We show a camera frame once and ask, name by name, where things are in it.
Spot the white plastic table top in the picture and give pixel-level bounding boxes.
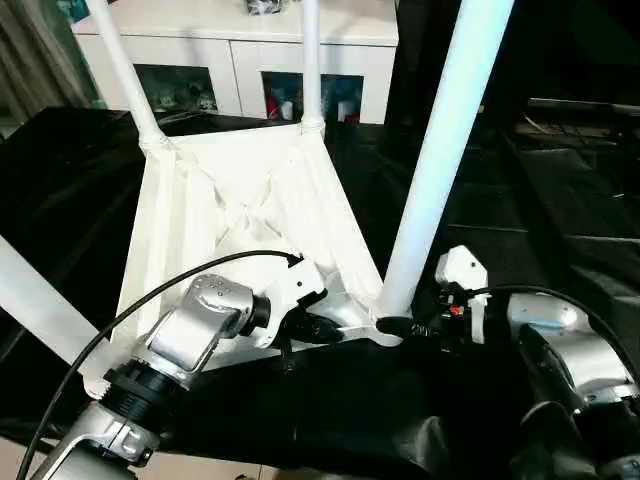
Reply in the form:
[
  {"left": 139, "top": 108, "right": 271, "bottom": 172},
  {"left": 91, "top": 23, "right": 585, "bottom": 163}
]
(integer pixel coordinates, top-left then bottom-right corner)
[{"left": 81, "top": 121, "right": 405, "bottom": 400}]

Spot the white plastic table leg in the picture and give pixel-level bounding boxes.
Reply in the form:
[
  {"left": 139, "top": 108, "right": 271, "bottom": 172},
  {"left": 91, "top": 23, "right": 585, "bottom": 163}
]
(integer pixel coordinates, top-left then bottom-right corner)
[
  {"left": 298, "top": 0, "right": 327, "bottom": 137},
  {"left": 83, "top": 0, "right": 175, "bottom": 152},
  {"left": 0, "top": 233, "right": 102, "bottom": 367},
  {"left": 378, "top": 0, "right": 517, "bottom": 322}
]

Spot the black work mat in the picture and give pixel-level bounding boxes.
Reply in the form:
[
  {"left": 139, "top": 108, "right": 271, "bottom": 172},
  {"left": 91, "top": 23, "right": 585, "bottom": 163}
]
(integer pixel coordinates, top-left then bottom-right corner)
[{"left": 0, "top": 104, "right": 640, "bottom": 480}]

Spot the white glass-door cabinet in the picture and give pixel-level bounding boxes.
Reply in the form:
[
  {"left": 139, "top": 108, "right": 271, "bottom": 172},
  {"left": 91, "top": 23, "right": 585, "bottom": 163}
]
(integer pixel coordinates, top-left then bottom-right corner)
[{"left": 71, "top": 0, "right": 402, "bottom": 126}]

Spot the dark item on cabinet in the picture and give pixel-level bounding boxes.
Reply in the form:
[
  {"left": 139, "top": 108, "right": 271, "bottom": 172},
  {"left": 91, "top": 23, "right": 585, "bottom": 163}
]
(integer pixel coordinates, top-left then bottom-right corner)
[{"left": 243, "top": 0, "right": 290, "bottom": 16}]

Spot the grey curtain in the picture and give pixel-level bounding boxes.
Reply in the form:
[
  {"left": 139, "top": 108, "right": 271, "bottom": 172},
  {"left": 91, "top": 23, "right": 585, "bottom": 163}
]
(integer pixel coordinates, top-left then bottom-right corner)
[{"left": 0, "top": 0, "right": 102, "bottom": 137}]

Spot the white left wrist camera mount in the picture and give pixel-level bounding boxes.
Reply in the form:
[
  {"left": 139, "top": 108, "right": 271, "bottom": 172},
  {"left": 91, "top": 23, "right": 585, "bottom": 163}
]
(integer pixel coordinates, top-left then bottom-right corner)
[{"left": 253, "top": 253, "right": 332, "bottom": 350}]

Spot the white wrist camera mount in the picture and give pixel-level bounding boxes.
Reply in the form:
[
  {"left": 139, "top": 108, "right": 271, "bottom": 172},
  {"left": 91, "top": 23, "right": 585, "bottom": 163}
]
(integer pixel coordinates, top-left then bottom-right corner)
[
  {"left": 253, "top": 253, "right": 332, "bottom": 350},
  {"left": 433, "top": 243, "right": 492, "bottom": 346}
]

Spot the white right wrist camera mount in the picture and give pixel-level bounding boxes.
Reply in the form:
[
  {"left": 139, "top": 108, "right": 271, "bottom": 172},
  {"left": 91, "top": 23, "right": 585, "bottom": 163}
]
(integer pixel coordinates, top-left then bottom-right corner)
[{"left": 433, "top": 243, "right": 492, "bottom": 346}]

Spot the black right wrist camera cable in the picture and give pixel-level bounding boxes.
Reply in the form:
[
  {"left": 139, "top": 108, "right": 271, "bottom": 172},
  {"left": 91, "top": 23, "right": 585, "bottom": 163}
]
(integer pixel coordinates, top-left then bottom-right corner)
[{"left": 458, "top": 283, "right": 640, "bottom": 382}]

